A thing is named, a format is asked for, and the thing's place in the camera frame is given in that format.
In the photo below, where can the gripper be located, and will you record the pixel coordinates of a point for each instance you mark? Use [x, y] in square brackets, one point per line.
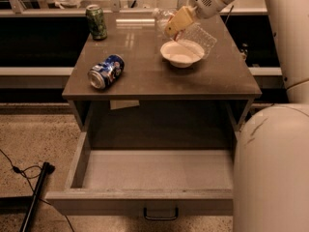
[203, 3]

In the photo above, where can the clear plastic water bottle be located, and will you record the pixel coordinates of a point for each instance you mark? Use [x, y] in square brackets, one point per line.
[194, 32]

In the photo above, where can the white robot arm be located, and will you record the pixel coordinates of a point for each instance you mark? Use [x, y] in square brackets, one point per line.
[271, 167]

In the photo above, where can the brown cabinet with counter top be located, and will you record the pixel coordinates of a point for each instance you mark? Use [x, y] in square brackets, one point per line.
[200, 107]

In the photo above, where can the paper note under counter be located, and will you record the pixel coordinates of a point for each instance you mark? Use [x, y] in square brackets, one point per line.
[123, 104]

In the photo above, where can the open grey top drawer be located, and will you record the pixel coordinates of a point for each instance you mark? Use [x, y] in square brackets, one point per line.
[124, 182]

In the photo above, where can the white paper bowl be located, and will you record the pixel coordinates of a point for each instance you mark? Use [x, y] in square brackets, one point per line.
[183, 53]

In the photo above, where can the green soda can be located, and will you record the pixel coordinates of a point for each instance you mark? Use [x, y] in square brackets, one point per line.
[96, 23]

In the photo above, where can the blue soda can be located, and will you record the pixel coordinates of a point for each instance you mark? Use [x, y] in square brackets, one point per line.
[105, 73]

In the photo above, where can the black tripod leg left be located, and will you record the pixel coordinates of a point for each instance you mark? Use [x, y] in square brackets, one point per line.
[46, 169]

